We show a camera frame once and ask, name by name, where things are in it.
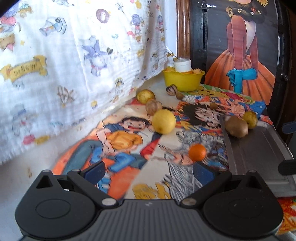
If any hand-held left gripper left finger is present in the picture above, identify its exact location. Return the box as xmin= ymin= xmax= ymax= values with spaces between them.
xmin=32 ymin=161 xmax=118 ymax=207

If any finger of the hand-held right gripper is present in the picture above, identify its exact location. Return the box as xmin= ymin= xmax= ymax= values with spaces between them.
xmin=279 ymin=159 xmax=296 ymax=177
xmin=282 ymin=121 xmax=296 ymax=135

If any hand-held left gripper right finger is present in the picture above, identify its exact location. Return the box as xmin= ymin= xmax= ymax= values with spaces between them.
xmin=180 ymin=162 xmax=266 ymax=208

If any small orange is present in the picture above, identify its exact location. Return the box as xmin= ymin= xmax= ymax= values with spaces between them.
xmin=188 ymin=144 xmax=207 ymax=162

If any grey metal tray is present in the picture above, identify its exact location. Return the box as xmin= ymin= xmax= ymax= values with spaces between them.
xmin=218 ymin=115 xmax=296 ymax=197

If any smooth yellow lemon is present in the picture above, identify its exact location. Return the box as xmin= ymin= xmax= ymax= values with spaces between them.
xmin=152 ymin=109 xmax=176 ymax=134

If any large blemished yellow fruit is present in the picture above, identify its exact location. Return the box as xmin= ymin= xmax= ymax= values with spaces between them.
xmin=136 ymin=89 xmax=156 ymax=104

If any green-yellow mango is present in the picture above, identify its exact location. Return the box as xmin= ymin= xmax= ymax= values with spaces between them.
xmin=242 ymin=111 xmax=258 ymax=129

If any cartoon printed table mat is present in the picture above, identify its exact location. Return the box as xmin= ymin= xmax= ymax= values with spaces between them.
xmin=52 ymin=84 xmax=296 ymax=235

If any brown kiwi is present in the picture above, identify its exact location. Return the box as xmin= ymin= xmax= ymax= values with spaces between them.
xmin=225 ymin=116 xmax=249 ymax=138

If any yellow plastic bowl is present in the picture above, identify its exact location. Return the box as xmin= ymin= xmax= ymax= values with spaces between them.
xmin=163 ymin=68 xmax=206 ymax=92

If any white plastic jar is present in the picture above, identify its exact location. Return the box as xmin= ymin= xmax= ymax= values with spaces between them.
xmin=173 ymin=57 xmax=192 ymax=73

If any white printed curtain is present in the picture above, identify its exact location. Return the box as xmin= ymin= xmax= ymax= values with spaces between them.
xmin=0 ymin=0 xmax=171 ymax=166

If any dried flower sprig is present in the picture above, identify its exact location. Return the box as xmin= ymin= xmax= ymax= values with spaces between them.
xmin=165 ymin=46 xmax=176 ymax=59

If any wall poster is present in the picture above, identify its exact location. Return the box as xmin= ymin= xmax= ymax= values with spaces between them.
xmin=205 ymin=0 xmax=279 ymax=106

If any brown wooden post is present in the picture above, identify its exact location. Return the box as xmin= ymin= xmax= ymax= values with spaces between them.
xmin=176 ymin=0 xmax=192 ymax=61

